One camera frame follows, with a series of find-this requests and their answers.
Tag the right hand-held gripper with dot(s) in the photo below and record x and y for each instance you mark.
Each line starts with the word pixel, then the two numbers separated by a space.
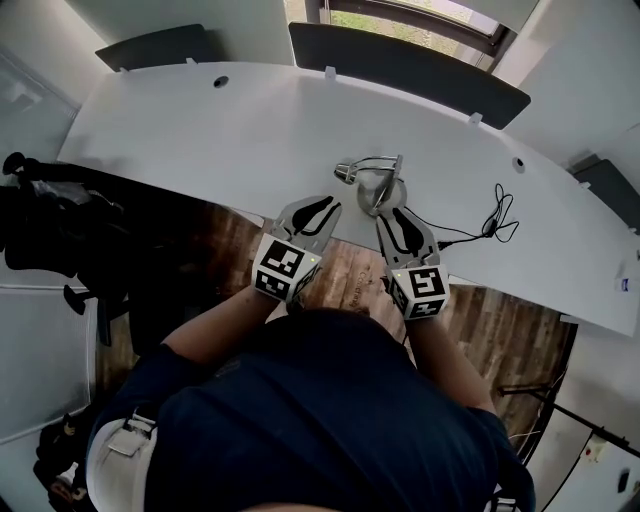
pixel 420 285

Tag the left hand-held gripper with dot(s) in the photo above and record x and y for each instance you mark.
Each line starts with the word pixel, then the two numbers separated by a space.
pixel 282 267

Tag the silver desk lamp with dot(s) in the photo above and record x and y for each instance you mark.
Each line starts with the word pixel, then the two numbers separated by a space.
pixel 380 197

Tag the person's left forearm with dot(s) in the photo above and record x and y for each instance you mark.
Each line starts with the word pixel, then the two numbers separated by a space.
pixel 220 325

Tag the person's right forearm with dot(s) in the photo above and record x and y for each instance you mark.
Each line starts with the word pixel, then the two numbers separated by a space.
pixel 450 365

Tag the long dark desk divider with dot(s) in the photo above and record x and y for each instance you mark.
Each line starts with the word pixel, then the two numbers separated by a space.
pixel 400 70

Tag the short dark desk divider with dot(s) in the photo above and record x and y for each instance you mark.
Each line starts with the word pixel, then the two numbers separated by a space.
pixel 155 47

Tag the navy shirt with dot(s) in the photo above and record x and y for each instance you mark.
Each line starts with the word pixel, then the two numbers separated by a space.
pixel 325 425

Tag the black office chair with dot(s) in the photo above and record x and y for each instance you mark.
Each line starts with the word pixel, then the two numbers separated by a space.
pixel 45 235

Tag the light grey trousers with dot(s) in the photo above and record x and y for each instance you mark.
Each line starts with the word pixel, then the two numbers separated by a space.
pixel 115 475

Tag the black bag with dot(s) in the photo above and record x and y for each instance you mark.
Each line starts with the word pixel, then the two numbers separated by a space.
pixel 60 460

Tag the window with dark frame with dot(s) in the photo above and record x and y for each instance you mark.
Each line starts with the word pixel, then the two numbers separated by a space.
pixel 400 25

